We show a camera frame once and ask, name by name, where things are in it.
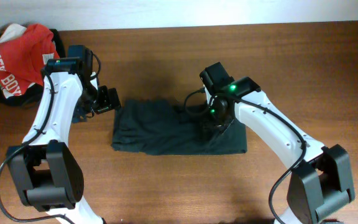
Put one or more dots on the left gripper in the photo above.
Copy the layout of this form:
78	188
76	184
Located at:
107	101

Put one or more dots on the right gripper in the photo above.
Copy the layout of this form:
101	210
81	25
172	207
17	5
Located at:
209	122

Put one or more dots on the dark green t-shirt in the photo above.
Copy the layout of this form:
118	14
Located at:
156	127

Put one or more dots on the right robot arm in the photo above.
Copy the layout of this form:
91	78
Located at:
318	179

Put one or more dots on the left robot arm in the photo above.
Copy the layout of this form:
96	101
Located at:
45	174

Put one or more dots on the black folded garment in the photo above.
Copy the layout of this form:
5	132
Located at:
34	93

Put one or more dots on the red printed t-shirt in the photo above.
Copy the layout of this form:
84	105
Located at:
23	58

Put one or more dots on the white folded garment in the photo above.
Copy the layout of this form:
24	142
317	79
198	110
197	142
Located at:
11	32

